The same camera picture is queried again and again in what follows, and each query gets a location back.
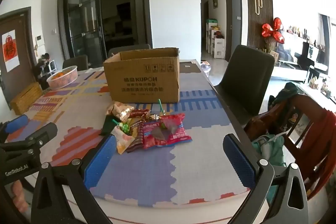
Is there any brown entrance door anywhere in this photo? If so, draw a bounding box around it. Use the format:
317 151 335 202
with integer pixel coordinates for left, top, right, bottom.
0 6 39 109

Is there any brown striped cookie packet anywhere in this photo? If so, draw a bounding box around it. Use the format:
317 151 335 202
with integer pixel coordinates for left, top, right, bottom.
125 119 148 153

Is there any dark green bag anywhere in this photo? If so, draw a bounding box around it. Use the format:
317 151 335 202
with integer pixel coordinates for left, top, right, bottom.
269 82 299 109

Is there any black piano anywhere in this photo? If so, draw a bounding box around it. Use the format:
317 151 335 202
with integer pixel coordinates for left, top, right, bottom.
295 41 316 67

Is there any black framed glass door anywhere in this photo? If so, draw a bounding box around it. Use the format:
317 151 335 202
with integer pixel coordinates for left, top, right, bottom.
57 0 153 67

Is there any red door poster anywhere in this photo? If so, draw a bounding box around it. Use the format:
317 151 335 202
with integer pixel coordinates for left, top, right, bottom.
2 29 20 72

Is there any clear plastic container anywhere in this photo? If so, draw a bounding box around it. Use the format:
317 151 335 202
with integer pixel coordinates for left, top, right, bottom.
201 61 212 75

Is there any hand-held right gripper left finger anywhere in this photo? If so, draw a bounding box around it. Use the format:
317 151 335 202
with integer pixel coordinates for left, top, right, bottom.
31 135 117 224

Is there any dark dining chair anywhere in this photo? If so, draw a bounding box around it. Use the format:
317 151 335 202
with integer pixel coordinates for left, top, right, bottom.
214 45 276 123
62 54 89 71

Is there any white shelf unit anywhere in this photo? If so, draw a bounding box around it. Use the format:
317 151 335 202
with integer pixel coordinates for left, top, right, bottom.
205 18 226 59

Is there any small red sachet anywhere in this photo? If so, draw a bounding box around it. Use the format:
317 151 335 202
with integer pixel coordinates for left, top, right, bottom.
130 109 152 118

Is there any dark slatted wall panel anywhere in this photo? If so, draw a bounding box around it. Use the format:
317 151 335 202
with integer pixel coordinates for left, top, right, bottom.
244 0 274 49

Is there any pile of oranges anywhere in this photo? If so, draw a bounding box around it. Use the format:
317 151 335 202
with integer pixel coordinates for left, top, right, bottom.
51 71 71 81

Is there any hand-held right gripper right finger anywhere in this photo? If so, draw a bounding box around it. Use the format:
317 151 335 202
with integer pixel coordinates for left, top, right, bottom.
223 134 310 224

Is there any large red snack packet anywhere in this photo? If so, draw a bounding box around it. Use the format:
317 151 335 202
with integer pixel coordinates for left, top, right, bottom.
141 113 193 150

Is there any yellow woven box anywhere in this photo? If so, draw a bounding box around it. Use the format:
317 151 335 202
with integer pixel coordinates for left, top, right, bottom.
10 82 43 116

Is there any dark green snack packet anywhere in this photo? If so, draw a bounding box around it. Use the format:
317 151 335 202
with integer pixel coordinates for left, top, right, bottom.
100 115 119 135

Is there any dark object on white stand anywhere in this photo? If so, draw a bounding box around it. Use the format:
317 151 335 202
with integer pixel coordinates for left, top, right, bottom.
32 52 57 83

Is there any red foil balloon bunch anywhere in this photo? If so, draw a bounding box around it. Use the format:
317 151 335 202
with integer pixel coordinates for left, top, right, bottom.
261 17 286 44

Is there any brown cardboard box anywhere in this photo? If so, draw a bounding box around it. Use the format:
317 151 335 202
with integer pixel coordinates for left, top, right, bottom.
103 47 180 104

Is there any grey room door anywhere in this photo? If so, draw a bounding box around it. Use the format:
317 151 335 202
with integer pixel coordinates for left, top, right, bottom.
225 0 243 56

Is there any person's left hand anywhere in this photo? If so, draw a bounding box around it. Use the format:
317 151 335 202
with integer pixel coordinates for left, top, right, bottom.
10 181 30 212

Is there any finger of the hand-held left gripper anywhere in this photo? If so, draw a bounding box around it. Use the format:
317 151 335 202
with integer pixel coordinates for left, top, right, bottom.
0 122 58 161
0 114 28 144

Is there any beige snack packet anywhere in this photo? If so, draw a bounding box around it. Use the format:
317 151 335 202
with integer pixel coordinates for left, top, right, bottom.
106 101 134 121

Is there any green candy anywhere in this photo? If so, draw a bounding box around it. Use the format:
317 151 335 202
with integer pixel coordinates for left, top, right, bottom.
112 119 132 134

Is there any brown wooden chair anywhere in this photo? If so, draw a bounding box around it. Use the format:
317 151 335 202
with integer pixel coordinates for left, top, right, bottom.
244 93 336 201

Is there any white orange snack packet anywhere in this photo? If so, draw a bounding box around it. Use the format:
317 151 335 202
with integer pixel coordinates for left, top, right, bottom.
110 125 136 155

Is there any red cloth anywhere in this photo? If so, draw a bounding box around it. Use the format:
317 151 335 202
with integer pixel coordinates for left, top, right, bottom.
297 109 336 194

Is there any pink plastic basket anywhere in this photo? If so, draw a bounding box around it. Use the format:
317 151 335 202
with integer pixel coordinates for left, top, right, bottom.
46 65 79 90

